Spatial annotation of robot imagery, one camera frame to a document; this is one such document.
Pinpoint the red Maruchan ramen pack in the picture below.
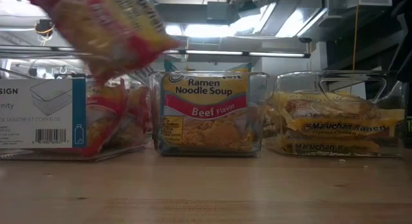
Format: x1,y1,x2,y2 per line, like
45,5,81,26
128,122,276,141
26,0,182,86
84,78,128,157

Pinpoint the yellow Maruchan ramen pack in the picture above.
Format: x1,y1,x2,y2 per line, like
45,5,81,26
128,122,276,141
276,90,379,120
283,116,405,138
279,135,382,154

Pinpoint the LED light bar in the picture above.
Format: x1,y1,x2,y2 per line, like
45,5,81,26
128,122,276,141
0,46,312,59

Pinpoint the grey ceiling box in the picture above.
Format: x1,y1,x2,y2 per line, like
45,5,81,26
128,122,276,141
205,1,232,23

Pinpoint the clear plastic bin with label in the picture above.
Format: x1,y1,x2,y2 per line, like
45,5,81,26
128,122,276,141
0,55,152,162

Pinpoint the black yellow ceiling reel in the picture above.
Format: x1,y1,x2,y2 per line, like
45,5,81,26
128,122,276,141
33,19,57,46

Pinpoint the silver rectangular duct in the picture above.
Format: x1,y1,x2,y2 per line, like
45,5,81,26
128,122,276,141
230,0,393,38

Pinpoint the yellow hanging cord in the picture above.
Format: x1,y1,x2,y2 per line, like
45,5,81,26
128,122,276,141
352,0,360,66

